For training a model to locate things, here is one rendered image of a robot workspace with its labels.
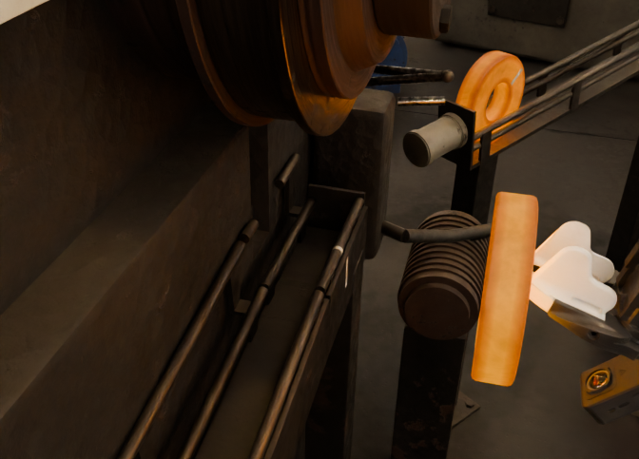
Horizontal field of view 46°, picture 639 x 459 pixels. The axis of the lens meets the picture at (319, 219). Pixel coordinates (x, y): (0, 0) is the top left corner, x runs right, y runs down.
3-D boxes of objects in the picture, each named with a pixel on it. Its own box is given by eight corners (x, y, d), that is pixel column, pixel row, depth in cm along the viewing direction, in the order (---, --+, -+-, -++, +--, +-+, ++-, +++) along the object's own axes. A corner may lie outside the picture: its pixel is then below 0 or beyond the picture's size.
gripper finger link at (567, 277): (521, 211, 58) (636, 257, 57) (490, 267, 61) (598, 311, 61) (519, 233, 55) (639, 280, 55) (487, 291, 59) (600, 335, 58)
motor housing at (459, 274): (375, 503, 141) (397, 271, 112) (396, 416, 159) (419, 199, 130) (445, 519, 138) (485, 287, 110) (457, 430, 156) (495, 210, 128)
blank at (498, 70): (468, 157, 130) (484, 163, 128) (442, 105, 118) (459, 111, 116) (516, 88, 133) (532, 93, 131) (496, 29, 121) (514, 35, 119)
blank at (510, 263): (483, 279, 52) (534, 287, 51) (501, 154, 63) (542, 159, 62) (464, 418, 61) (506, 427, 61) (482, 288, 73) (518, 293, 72)
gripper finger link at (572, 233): (523, 191, 60) (633, 234, 60) (493, 246, 64) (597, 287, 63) (521, 211, 58) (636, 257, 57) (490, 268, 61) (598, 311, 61)
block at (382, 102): (304, 252, 112) (306, 102, 99) (319, 223, 118) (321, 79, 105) (375, 263, 110) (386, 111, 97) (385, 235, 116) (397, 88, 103)
